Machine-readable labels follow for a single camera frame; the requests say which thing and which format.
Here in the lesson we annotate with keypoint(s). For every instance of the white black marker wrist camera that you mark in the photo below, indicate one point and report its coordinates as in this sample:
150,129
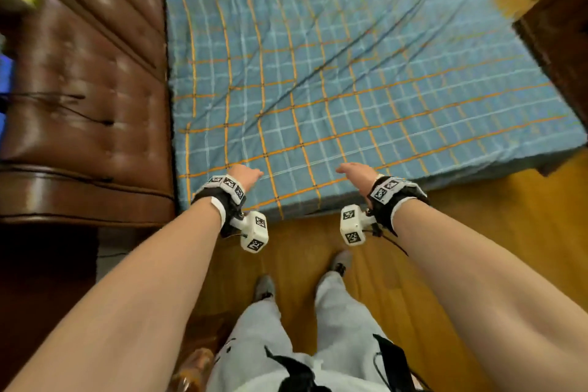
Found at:
225,199
395,196

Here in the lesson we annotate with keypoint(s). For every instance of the person's shoe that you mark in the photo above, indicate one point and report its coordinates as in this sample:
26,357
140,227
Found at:
265,288
341,263

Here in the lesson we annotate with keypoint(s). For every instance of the person's right forearm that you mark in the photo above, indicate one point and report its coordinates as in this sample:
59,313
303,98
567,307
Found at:
487,295

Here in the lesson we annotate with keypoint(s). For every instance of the person's right hand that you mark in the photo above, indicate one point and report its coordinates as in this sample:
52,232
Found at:
363,175

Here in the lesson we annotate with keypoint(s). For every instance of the person's left leg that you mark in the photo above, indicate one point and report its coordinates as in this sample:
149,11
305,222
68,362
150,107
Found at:
257,341

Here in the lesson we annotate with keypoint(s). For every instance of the person's left hand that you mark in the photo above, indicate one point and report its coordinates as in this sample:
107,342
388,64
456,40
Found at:
245,176

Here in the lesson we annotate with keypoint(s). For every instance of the person's leg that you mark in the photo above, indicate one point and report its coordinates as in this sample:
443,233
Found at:
344,313
257,341

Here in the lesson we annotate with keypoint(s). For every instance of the white blue flat item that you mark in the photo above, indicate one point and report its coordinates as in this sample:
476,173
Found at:
4,84

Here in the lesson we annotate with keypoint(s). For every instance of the person's right leg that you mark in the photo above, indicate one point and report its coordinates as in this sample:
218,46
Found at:
344,313

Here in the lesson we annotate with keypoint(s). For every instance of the amber plastic bottle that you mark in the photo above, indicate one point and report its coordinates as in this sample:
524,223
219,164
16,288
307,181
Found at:
195,368

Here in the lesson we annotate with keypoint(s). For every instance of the person's left forearm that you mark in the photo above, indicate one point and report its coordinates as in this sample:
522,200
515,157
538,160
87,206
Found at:
128,304

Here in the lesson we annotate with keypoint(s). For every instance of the person's left shoe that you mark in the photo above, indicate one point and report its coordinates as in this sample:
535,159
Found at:
265,288

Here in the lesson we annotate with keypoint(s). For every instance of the person's right shoe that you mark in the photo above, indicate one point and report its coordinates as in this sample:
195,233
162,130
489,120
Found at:
341,263

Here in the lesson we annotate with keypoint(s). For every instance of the dark wooden cabinet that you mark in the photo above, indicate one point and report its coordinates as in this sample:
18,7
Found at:
560,38

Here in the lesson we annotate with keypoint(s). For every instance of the blue plaid bed sheet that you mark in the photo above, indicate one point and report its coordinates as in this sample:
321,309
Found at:
344,61

